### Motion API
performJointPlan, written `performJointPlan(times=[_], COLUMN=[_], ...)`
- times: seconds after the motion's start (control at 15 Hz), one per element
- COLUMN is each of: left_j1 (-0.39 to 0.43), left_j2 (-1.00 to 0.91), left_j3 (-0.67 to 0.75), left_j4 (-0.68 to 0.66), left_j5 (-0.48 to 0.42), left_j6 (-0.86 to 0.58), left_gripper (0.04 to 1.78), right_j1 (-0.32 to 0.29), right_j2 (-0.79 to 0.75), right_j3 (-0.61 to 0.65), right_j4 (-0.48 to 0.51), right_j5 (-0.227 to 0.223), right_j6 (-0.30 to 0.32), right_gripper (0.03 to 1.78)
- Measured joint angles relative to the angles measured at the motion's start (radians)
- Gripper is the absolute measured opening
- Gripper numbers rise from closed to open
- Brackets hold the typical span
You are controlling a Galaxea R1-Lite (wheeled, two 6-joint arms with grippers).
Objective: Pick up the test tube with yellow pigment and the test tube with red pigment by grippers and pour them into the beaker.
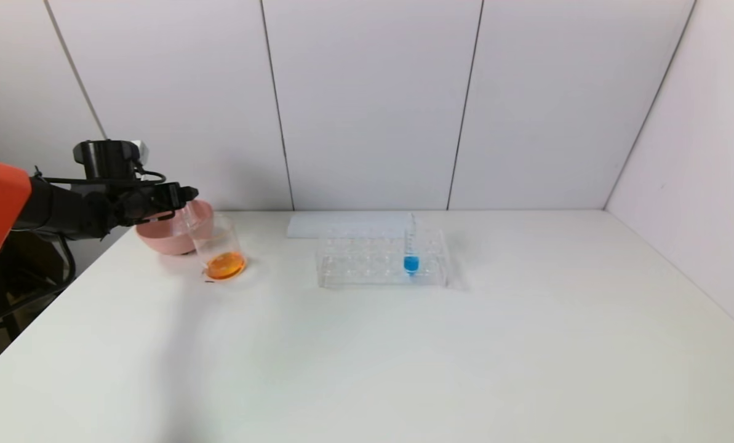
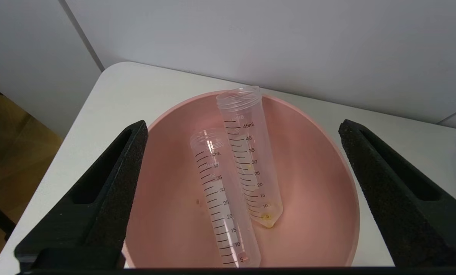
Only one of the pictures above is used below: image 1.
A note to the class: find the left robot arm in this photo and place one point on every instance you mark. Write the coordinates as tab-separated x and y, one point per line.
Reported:
47	209

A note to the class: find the clear acrylic test tube rack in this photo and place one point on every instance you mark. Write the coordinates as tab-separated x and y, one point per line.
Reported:
366	264

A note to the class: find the clear glass beaker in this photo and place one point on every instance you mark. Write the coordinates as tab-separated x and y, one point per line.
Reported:
225	266

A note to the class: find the test tube with yellow pigment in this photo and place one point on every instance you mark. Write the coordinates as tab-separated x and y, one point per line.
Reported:
191	218

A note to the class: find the pink bowl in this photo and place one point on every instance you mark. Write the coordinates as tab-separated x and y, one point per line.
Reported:
163	240

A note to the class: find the test tube with blue pigment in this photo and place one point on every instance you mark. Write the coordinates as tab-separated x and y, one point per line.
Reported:
410	264

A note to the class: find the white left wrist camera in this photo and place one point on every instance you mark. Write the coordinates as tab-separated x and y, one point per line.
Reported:
139	149

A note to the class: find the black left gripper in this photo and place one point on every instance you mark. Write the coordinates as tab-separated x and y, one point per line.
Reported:
171	195

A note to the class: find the dark chair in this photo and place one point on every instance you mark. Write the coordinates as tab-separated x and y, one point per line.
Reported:
16	283

